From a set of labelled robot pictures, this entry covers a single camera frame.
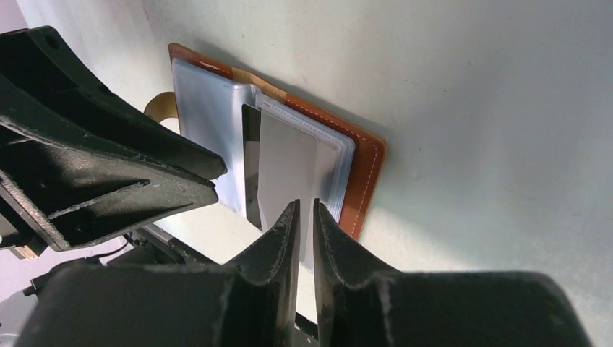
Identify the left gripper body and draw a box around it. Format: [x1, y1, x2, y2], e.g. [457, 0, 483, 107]
[1, 191, 48, 260]

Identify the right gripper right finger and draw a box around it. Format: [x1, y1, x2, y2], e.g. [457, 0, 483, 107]
[313, 200, 591, 346]

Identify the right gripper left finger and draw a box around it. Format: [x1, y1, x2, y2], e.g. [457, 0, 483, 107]
[14, 199, 301, 347]

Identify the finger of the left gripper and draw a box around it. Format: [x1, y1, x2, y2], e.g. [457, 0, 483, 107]
[1, 114, 218, 251]
[1, 26, 227, 180]

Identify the grey credit card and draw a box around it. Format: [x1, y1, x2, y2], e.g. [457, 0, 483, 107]
[258, 111, 318, 270]

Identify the brown leather card holder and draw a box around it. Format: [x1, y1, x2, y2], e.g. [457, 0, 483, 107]
[145, 43, 387, 239]

